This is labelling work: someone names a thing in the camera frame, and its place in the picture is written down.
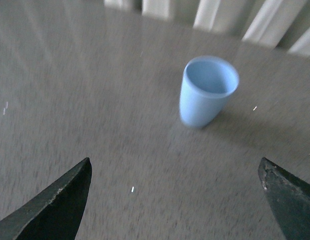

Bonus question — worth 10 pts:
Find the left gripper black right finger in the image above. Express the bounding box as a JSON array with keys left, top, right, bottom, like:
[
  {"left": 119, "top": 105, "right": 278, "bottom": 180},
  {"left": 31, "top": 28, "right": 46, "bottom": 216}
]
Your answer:
[{"left": 258, "top": 157, "right": 310, "bottom": 240}]

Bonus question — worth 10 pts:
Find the white pleated curtain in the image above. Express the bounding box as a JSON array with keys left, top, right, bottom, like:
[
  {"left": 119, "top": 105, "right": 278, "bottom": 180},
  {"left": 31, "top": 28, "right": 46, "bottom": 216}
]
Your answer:
[{"left": 104, "top": 0, "right": 310, "bottom": 58}]

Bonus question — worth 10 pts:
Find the light blue plastic cup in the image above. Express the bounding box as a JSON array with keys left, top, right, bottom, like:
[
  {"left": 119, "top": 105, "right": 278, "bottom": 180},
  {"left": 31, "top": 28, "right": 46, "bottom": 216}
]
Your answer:
[{"left": 179, "top": 55, "right": 239, "bottom": 129}]

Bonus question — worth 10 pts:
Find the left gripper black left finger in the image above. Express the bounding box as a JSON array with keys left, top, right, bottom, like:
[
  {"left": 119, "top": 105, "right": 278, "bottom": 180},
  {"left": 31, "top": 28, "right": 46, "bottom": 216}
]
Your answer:
[{"left": 0, "top": 157, "right": 92, "bottom": 240}]

